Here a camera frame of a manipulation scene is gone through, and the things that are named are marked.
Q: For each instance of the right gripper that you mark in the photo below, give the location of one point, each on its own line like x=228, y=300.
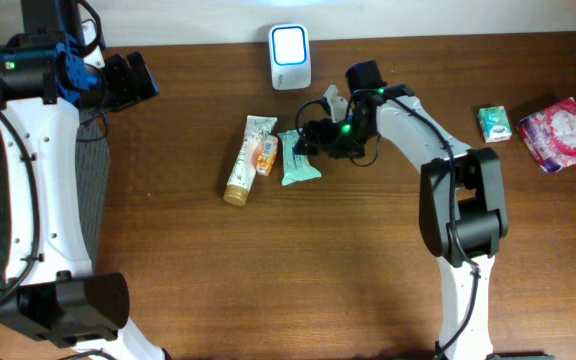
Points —
x=326, y=126

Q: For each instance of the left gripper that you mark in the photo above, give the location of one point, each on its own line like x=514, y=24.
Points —
x=130, y=90

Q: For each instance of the teal wet wipes pack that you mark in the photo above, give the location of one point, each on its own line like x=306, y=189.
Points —
x=296, y=167

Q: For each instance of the small orange packet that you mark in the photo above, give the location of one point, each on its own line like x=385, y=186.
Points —
x=267, y=156

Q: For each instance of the white cream tube gold cap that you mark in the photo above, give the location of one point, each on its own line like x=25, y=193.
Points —
x=243, y=173

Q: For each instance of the small teal tissue pack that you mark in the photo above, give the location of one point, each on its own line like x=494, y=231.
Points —
x=495, y=124

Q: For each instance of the red purple tissue pack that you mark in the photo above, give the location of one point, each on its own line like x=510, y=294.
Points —
x=550, y=135

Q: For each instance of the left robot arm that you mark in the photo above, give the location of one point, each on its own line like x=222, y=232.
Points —
x=53, y=80

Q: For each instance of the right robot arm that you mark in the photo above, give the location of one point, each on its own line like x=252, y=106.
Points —
x=462, y=207

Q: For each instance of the white barcode scanner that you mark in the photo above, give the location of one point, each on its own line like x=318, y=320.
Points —
x=289, y=56

